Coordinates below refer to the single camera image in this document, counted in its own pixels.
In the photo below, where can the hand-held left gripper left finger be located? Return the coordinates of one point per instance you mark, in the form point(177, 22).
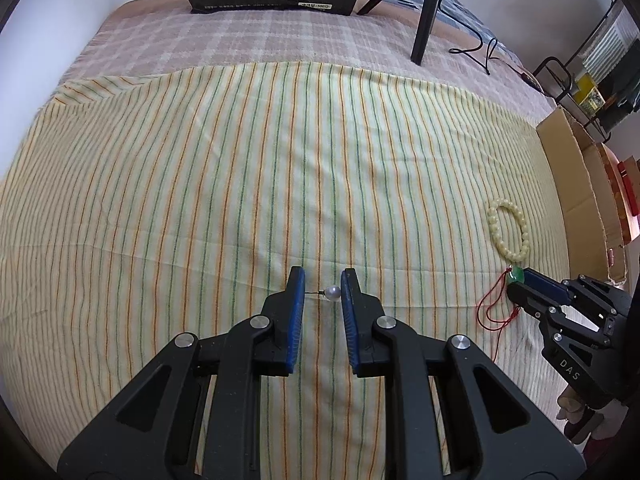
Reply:
point(297, 320)

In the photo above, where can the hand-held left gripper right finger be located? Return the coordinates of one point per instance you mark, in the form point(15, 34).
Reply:
point(350, 320)

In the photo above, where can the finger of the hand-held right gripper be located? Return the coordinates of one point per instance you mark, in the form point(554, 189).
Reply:
point(525, 297)
point(545, 285)

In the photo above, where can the cardboard box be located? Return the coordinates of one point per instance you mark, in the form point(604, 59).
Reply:
point(565, 175)

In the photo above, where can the person's right hand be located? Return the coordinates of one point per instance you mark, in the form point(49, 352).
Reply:
point(580, 420)

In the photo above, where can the orange cloth covered table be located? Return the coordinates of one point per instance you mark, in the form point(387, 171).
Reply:
point(622, 205)

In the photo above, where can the red and wood box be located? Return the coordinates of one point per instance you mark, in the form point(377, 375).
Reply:
point(631, 170)

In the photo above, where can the yellow striped sheet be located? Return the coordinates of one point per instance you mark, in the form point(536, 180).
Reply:
point(175, 210)

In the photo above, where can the dark hanging clothes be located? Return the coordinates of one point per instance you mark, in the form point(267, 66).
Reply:
point(620, 107)

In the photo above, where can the yellow box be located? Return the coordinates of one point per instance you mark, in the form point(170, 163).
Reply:
point(587, 92)

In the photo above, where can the black clothes rack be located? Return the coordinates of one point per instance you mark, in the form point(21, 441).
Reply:
point(552, 75)

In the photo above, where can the striped hanging cloth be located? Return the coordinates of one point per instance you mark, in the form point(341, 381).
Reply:
point(612, 50)

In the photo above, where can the pink plaid blanket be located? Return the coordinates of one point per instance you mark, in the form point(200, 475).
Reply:
point(250, 40)

